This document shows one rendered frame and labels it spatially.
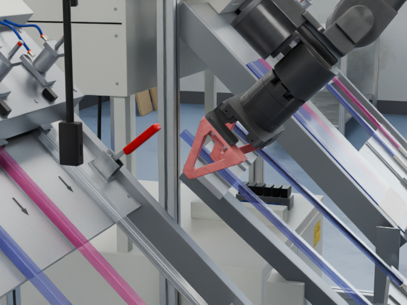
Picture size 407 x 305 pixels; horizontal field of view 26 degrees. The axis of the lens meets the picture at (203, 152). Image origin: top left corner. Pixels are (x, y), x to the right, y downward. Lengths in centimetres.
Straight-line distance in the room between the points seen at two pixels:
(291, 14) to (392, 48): 696
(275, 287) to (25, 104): 54
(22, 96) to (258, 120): 29
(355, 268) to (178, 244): 276
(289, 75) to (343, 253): 315
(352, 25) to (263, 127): 16
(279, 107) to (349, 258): 307
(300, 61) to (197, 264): 35
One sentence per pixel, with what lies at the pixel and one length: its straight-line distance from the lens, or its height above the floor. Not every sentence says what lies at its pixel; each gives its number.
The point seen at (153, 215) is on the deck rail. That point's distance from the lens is 121.
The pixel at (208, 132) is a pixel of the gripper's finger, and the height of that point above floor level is 111.
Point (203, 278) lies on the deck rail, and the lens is 121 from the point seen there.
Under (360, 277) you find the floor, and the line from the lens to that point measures 384.
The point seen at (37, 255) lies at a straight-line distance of 99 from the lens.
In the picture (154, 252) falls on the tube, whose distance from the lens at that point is 113.
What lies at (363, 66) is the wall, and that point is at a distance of 802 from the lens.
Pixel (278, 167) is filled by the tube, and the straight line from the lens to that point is 148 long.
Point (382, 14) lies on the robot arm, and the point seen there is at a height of 124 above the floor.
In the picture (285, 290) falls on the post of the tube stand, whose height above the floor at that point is 80.
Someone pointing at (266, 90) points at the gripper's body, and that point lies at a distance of 101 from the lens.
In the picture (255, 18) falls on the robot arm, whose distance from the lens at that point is 100.
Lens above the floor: 130
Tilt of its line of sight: 12 degrees down
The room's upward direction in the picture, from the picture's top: straight up
